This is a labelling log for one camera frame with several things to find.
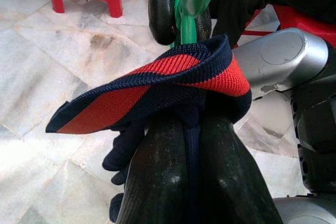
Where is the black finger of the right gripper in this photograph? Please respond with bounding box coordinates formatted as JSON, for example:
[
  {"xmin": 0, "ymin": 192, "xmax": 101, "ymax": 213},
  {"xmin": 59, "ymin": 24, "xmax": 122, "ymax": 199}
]
[
  {"xmin": 143, "ymin": 0, "xmax": 177, "ymax": 46},
  {"xmin": 195, "ymin": 11, "xmax": 212, "ymax": 42}
]

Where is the navy polo shirt red-striped collar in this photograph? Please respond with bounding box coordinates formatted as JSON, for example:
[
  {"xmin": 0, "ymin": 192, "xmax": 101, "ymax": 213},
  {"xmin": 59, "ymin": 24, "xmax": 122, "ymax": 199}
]
[{"xmin": 45, "ymin": 34, "xmax": 253, "ymax": 223}]

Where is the robot leg with black foot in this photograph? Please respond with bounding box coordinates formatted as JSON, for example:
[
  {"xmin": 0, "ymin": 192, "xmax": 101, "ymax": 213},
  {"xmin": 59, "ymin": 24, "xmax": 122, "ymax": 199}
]
[{"xmin": 230, "ymin": 27, "xmax": 336, "ymax": 224}]

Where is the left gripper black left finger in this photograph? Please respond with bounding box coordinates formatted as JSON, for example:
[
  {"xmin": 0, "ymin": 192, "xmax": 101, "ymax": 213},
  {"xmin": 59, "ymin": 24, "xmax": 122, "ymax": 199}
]
[{"xmin": 115, "ymin": 119, "xmax": 194, "ymax": 224}]

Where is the green plastic hanger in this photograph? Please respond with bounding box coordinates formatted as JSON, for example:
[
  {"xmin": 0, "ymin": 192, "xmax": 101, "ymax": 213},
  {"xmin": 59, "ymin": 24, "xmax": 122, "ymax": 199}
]
[{"xmin": 173, "ymin": 0, "xmax": 218, "ymax": 45}]

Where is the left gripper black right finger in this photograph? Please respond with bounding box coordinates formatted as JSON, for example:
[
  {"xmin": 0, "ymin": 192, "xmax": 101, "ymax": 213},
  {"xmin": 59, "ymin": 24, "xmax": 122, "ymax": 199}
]
[{"xmin": 195, "ymin": 115, "xmax": 284, "ymax": 224}]

